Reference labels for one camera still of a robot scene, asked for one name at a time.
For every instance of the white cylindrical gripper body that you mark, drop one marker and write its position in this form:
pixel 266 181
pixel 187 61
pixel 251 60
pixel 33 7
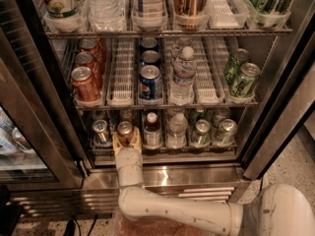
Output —
pixel 128 156

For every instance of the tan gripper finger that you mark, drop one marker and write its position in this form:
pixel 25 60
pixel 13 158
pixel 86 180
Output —
pixel 117 146
pixel 136 141

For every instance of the orange soda can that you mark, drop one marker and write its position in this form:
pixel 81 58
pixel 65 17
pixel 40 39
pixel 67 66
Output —
pixel 125 132
pixel 126 115

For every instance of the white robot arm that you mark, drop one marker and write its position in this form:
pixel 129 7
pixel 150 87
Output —
pixel 278 210

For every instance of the silver can bottom shelf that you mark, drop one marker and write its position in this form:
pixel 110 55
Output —
pixel 101 131

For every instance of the bottom shelf water bottle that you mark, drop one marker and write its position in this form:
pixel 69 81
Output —
pixel 176 131

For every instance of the shelf water bottle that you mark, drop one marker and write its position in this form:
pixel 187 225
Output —
pixel 176 131
pixel 184 72
pixel 105 15

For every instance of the front red soda can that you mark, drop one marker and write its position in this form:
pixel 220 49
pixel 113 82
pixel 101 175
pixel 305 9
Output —
pixel 83 80

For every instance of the red soda can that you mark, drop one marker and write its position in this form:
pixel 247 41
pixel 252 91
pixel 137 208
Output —
pixel 86 59
pixel 95 47
pixel 83 80

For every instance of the front blue pepsi can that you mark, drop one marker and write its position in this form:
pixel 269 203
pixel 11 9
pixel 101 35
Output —
pixel 150 83

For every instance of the blue pepsi can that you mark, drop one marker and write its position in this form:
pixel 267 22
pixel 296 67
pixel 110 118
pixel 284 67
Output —
pixel 150 83
pixel 150 57
pixel 148 43

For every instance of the green can bottom left front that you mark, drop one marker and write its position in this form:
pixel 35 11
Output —
pixel 199 137

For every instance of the middle shelf water bottle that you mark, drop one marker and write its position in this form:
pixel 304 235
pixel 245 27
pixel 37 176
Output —
pixel 184 72

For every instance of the glass fridge door left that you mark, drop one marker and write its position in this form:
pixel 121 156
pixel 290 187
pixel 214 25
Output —
pixel 35 93

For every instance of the steel fridge base grille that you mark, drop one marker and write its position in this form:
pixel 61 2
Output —
pixel 99 194

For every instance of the middle blue pepsi can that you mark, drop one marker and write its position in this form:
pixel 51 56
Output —
pixel 150 57

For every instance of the green can bottom right front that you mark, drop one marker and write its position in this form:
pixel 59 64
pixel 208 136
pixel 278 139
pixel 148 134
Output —
pixel 224 135

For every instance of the middle red soda can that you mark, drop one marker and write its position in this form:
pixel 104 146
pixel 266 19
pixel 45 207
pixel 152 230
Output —
pixel 86 59

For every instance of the rear blue pepsi can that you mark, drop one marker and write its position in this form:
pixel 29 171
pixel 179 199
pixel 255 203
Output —
pixel 148 43

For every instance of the rear red soda can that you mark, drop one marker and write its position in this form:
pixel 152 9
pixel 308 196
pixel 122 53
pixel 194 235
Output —
pixel 95 47

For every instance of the front green can middle shelf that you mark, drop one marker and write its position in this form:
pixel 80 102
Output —
pixel 245 80

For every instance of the rear green can middle shelf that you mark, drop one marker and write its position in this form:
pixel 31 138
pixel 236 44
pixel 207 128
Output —
pixel 235 60

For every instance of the top shelf water bottle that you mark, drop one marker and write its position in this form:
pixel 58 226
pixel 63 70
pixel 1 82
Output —
pixel 105 15

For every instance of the open fridge door right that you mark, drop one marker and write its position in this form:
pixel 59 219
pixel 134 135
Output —
pixel 286 96

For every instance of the dark drink bottle white cap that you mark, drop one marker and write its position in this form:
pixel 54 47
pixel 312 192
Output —
pixel 152 131

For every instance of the empty white tray middle left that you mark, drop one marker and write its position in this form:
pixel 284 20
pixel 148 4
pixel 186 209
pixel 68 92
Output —
pixel 120 88

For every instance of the empty white tray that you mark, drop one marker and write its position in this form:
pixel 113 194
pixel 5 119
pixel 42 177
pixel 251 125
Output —
pixel 120 88
pixel 227 14
pixel 207 85

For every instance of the clear plastic bin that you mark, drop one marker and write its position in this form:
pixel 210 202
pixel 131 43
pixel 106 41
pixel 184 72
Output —
pixel 153 226

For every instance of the empty white tray middle right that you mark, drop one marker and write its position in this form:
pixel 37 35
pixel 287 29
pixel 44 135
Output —
pixel 207 85

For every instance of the white labelled top bottle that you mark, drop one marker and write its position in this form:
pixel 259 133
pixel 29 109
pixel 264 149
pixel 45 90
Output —
pixel 148 14

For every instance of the empty white tray top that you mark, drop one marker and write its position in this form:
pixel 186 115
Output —
pixel 227 14

